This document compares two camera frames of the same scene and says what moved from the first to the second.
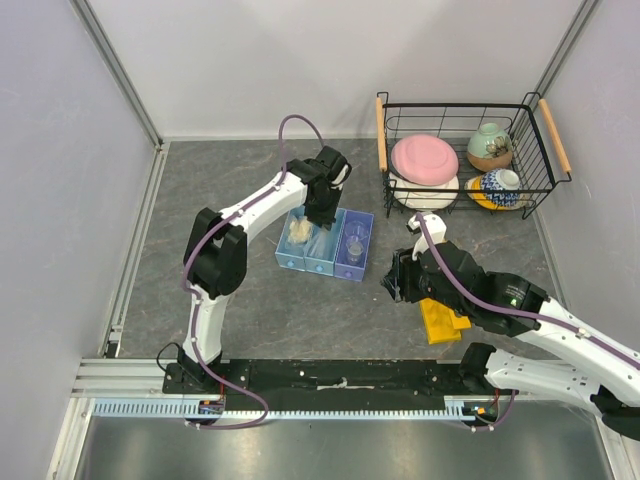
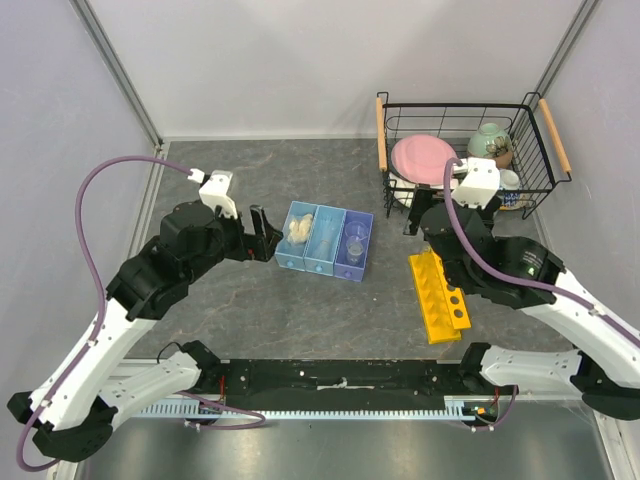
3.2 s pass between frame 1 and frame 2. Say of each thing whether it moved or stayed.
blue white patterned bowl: stayed
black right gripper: moved
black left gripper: moved
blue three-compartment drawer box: stayed
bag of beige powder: stayed
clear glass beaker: stayed
